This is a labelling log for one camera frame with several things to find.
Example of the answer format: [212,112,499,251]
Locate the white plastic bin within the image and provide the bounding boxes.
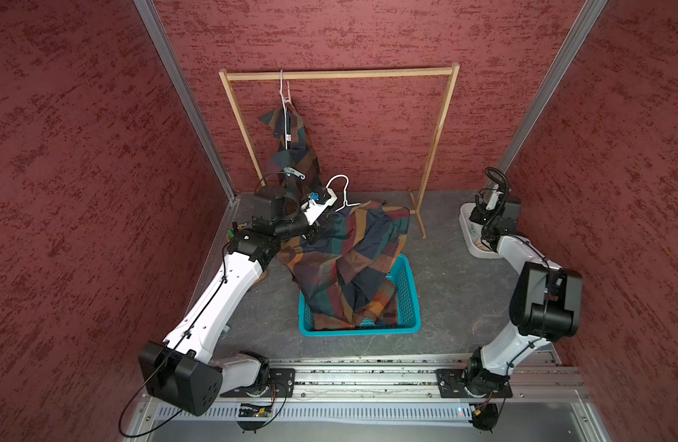
[459,203,502,260]

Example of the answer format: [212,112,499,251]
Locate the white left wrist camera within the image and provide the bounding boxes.
[300,188,337,226]

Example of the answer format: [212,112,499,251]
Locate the aluminium corner post right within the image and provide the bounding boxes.
[497,0,608,172]

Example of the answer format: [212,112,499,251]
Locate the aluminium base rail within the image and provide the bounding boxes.
[128,348,610,441]

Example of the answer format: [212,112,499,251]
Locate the teal plastic basket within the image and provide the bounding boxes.
[299,254,422,337]

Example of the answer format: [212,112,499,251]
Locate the mint green clothespin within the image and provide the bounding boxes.
[282,167,306,180]

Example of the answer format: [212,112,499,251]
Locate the white wire hanger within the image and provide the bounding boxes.
[278,70,292,150]
[325,174,359,212]

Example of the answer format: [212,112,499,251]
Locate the aluminium corner post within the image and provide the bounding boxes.
[133,0,236,203]
[497,0,608,172]

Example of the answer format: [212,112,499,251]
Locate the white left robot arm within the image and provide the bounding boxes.
[138,185,337,416]

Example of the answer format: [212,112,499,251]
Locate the aluminium corner post left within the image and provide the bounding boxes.
[133,0,236,203]

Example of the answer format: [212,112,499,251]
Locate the wooden clothes rack frame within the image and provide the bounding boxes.
[219,62,460,239]

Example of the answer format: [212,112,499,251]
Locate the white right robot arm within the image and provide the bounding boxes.
[437,167,583,401]

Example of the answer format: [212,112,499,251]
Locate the plaid long-sleeve shirt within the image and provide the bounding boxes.
[276,201,411,331]

